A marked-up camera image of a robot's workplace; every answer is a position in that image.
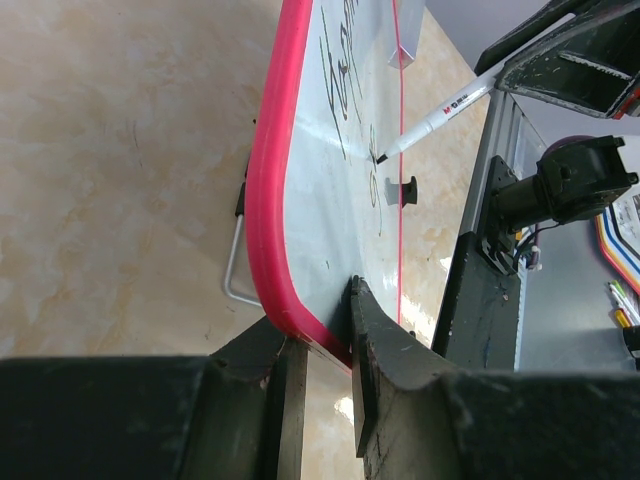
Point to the black whiteboard clip left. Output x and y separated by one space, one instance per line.
240 205

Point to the black whiteboard clip right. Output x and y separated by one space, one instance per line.
403 194

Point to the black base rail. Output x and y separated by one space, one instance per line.
478 321

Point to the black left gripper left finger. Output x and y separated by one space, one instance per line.
248 421

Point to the black whiteboard clip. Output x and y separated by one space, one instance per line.
403 194
240 205

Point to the pink framed whiteboard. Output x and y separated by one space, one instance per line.
321 205

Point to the coloured pens bundle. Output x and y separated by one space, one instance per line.
624 303

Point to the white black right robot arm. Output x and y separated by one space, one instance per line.
575 180

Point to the colourful striped mat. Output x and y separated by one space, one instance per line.
617 230

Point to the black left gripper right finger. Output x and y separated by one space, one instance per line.
403 426

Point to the white black marker pen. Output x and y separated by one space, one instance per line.
443 113

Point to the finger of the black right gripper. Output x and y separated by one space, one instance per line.
589 64
544 18

